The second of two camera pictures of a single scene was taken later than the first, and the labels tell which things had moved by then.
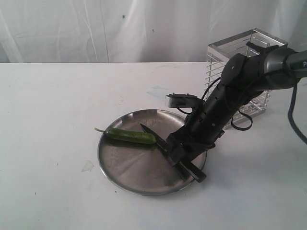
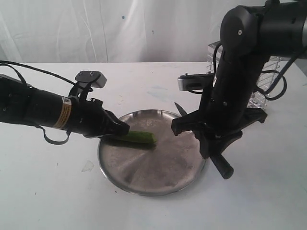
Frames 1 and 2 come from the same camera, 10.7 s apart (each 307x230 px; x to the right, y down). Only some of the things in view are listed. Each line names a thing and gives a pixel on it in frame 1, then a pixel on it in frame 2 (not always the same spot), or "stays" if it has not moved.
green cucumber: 128,135 stays
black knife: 189,167 -> 224,169
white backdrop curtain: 138,31 stays
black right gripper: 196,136 -> 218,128
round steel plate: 143,168 stays
